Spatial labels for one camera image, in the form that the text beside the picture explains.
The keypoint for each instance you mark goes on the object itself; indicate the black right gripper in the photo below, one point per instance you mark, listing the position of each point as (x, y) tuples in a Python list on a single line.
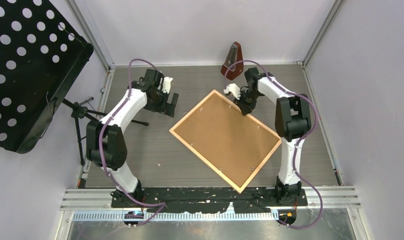
[(246, 109)]

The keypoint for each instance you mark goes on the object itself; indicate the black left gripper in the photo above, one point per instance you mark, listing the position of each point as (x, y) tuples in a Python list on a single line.
[(168, 108)]

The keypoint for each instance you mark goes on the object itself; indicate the brown cardboard backing board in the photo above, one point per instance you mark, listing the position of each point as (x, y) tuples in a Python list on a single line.
[(225, 139)]

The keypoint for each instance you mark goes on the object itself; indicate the light wooden picture frame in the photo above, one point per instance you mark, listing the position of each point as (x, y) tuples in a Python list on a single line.
[(175, 132)]

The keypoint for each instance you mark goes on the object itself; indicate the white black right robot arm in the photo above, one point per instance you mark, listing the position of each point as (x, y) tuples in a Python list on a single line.
[(292, 122)]

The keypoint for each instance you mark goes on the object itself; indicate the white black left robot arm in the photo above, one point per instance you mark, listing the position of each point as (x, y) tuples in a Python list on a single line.
[(134, 100)]

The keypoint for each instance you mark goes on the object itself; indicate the brown wooden metronome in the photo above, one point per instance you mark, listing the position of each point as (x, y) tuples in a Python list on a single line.
[(230, 69)]

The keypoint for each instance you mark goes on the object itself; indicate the black tripod stand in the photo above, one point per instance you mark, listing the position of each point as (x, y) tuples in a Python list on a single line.
[(86, 114)]

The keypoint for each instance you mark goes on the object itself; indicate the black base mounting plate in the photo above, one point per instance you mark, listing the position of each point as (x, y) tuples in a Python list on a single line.
[(211, 200)]

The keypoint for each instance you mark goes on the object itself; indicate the black perforated music stand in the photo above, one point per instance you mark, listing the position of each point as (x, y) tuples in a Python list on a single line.
[(41, 56)]

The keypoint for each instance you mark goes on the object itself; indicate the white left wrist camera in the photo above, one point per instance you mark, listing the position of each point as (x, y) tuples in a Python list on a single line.
[(166, 84)]

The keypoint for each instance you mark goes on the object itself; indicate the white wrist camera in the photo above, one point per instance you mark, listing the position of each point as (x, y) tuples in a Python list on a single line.
[(166, 84), (234, 90)]

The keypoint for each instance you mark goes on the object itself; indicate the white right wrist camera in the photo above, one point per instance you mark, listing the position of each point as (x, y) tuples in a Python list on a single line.
[(234, 90)]

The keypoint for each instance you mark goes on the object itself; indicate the aluminium rail front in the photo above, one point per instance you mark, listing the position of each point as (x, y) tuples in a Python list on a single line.
[(95, 205)]

